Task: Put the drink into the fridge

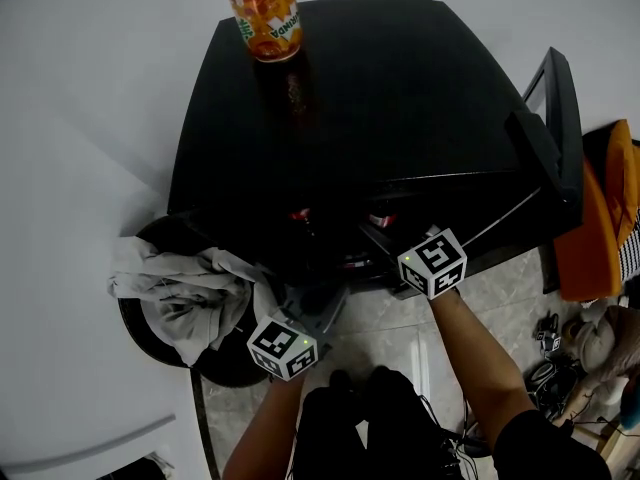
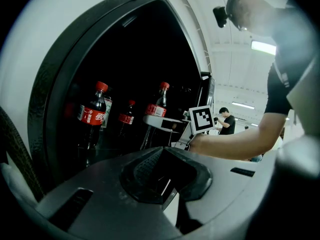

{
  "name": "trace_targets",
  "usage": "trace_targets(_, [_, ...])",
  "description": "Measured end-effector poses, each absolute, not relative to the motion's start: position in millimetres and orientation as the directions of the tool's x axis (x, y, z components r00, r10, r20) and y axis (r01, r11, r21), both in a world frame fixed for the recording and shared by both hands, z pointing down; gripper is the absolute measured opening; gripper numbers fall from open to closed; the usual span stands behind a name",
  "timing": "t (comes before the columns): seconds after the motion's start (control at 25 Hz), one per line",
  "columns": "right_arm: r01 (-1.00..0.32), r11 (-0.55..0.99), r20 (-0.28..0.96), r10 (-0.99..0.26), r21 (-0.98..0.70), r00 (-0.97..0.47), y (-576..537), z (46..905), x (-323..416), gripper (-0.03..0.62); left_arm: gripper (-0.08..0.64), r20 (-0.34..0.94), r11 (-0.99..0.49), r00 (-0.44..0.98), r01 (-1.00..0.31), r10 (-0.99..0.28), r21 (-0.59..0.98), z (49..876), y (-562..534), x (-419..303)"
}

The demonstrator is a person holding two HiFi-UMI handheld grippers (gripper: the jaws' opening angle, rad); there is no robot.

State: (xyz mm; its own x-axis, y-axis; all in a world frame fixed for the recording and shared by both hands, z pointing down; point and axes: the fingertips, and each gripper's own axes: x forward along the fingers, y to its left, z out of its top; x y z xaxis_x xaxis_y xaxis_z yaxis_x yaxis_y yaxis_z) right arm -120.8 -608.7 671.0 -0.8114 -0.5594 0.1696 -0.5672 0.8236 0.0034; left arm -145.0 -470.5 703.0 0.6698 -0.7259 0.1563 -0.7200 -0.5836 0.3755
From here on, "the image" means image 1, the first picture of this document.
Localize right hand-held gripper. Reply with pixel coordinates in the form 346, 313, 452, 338
357, 220, 469, 300

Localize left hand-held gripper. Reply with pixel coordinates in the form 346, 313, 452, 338
247, 285, 351, 383

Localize black mini fridge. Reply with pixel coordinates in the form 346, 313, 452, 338
167, 0, 585, 299

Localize orange soda can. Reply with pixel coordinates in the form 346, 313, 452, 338
223, 0, 303, 63

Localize person's right forearm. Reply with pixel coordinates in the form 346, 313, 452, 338
428, 287, 536, 452

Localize person's left forearm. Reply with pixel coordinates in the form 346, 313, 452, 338
222, 375, 306, 480

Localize person's left shoe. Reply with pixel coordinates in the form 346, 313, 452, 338
328, 369, 354, 393

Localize person's shoe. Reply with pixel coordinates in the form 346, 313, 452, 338
367, 365, 396, 390
328, 369, 354, 393

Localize person's right shoe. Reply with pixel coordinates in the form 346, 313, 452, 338
367, 365, 396, 390

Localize round black chair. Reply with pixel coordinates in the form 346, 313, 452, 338
118, 215, 281, 388

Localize small black hand-held device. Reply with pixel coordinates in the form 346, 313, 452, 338
534, 311, 562, 353

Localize grey crumpled clothes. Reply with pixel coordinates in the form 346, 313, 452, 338
107, 236, 276, 368

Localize person's black clothing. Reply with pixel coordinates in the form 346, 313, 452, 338
289, 367, 614, 480

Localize orange sofa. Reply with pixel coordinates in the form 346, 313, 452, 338
552, 119, 640, 303

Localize black and white striped blanket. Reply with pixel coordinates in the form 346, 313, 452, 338
617, 220, 640, 279

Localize large orange cushion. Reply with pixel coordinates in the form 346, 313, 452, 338
599, 119, 639, 249

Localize tangle of black cables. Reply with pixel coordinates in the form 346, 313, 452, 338
524, 357, 584, 422

